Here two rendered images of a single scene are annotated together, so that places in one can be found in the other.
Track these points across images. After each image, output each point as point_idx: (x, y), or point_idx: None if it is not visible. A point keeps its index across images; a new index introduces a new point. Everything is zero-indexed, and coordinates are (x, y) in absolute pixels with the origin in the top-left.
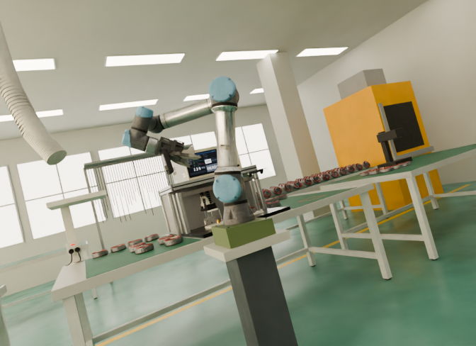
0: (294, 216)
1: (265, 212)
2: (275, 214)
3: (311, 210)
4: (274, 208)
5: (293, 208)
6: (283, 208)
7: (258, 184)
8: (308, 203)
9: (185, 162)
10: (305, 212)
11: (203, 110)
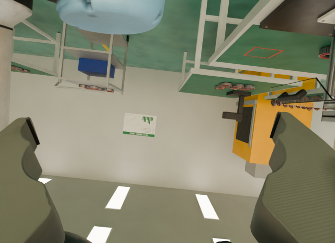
0: (252, 8)
1: (304, 14)
2: (277, 6)
3: (239, 24)
4: (302, 32)
5: (256, 26)
6: (265, 21)
7: (329, 83)
8: (241, 35)
9: (273, 170)
10: (243, 19)
11: None
